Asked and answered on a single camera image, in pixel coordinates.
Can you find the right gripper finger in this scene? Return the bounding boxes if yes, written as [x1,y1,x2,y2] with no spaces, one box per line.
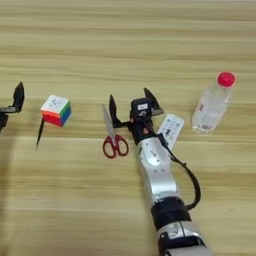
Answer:
[144,87,164,115]
[109,94,123,129]

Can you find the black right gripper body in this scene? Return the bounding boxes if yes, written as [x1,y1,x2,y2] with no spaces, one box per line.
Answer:
[113,110,165,145]

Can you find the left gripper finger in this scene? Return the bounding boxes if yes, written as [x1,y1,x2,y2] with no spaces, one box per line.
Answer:
[11,81,26,113]

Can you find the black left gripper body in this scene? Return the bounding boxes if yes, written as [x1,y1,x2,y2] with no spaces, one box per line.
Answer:
[0,105,17,133]

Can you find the white remote control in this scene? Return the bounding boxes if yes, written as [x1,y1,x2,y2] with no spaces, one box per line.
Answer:
[156,113,185,151]

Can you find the red handled scissors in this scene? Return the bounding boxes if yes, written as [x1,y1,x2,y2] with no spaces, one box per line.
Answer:
[101,103,130,159]

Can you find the colourful puzzle cube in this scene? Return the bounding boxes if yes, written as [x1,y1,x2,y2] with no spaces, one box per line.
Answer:
[39,94,72,128]

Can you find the black pen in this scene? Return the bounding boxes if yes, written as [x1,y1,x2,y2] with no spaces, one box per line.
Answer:
[35,116,45,150]

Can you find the clear bottle red cap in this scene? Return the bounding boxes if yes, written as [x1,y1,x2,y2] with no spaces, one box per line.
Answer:
[190,71,238,135]

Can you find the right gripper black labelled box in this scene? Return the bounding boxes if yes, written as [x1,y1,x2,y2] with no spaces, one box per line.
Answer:
[130,97,154,118]

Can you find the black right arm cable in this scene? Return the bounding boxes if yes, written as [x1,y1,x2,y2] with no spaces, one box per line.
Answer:
[156,133,202,212]

